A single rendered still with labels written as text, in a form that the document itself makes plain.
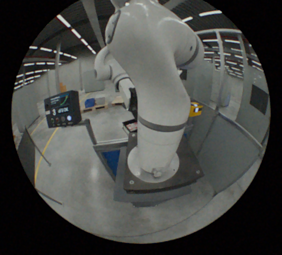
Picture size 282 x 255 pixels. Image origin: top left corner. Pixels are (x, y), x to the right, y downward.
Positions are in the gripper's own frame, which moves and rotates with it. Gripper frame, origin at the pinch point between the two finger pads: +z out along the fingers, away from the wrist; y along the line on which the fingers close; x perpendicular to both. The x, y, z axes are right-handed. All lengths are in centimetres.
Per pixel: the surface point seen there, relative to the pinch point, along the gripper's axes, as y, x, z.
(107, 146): -31.5, -23.0, 5.0
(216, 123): -25, 85, 44
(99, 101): -285, -37, -172
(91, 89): -602, -97, -499
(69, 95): -2.7, -28.2, -25.1
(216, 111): -20, 89, 31
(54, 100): -2.5, -39.8, -28.2
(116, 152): -39.6, -19.8, 12.4
